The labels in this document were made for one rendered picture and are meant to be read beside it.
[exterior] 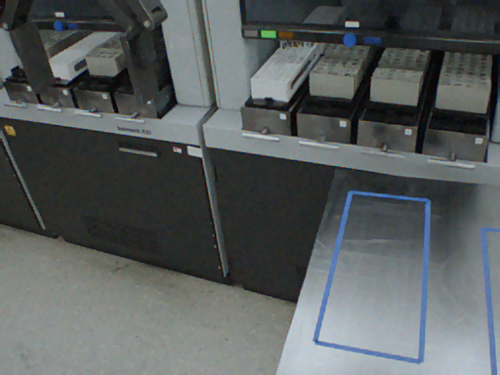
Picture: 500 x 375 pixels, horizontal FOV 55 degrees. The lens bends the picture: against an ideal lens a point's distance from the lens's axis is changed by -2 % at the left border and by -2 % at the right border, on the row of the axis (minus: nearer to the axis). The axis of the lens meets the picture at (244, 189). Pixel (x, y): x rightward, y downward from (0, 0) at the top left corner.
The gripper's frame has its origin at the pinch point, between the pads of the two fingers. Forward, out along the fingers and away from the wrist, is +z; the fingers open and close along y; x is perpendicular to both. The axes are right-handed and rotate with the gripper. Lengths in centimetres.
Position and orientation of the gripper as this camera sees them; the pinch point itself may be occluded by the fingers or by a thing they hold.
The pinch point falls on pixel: (90, 83)
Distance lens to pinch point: 53.3
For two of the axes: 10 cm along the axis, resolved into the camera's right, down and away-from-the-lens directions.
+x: 3.9, -5.9, 7.0
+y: 9.1, 1.7, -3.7
